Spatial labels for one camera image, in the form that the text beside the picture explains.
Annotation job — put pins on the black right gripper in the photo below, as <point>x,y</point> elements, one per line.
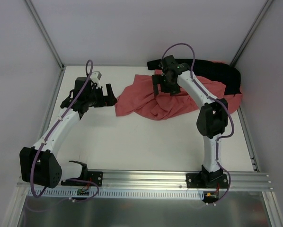
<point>161,83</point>

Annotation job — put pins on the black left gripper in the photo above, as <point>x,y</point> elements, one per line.
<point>103,97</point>

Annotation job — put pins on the pink t-shirt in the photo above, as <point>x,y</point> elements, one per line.
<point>139,98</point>

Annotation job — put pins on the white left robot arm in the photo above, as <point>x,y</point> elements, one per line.
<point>38,163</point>

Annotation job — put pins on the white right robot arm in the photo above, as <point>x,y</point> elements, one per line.
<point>211,122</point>

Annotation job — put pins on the black t-shirt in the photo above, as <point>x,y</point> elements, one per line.
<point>214,71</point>

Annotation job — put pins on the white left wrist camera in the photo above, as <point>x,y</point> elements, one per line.
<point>95,78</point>

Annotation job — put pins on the left side aluminium rail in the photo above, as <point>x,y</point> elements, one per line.
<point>51,105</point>

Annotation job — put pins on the aluminium rail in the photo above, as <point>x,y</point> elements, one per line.
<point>51,105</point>
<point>173,180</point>
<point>248,140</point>

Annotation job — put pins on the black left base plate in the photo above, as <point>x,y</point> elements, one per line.
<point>95,177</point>

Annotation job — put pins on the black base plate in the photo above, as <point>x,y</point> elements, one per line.
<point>95,177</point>
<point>199,180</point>

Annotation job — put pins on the aluminium front rail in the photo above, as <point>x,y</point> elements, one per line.
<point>173,180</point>

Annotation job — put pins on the left aluminium frame post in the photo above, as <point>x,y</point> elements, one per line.
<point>38,21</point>

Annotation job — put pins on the aluminium frame post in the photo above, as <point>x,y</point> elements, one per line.
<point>38,21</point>
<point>257,21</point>

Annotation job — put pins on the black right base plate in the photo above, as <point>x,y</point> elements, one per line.
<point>199,180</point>

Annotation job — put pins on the white slotted cable duct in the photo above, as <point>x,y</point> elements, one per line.
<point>125,193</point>

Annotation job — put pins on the right side aluminium rail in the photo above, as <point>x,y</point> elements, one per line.
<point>248,140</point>

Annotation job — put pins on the right aluminium frame post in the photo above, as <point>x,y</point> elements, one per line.
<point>257,21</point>

